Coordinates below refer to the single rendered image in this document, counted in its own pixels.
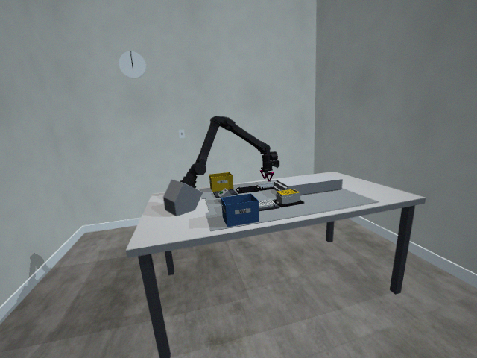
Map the white multiwell plate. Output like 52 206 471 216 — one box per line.
259 200 276 208

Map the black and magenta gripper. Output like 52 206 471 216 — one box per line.
260 161 274 182

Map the grey bench mat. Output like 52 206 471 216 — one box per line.
199 180 379 231

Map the dark blue open-top bin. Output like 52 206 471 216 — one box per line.
221 194 259 227

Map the yellow open-top bin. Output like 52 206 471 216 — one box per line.
209 172 233 192

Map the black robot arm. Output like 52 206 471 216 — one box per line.
180 116 279 188

